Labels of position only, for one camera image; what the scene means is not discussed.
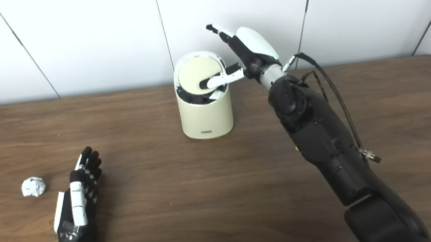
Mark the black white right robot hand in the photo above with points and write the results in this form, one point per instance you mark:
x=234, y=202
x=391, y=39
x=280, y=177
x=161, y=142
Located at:
x=255, y=45

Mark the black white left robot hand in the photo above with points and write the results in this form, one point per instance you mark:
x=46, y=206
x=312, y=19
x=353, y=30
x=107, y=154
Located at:
x=78, y=203

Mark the cream lidded trash bin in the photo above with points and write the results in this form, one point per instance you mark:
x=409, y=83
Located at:
x=207, y=117

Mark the black bin liner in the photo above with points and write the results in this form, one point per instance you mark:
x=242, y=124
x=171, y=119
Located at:
x=194, y=98

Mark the white paper ball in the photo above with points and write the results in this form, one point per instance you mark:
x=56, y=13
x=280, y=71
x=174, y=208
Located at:
x=33, y=186

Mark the round cream bin lid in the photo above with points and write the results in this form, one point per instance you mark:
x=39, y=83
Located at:
x=193, y=72

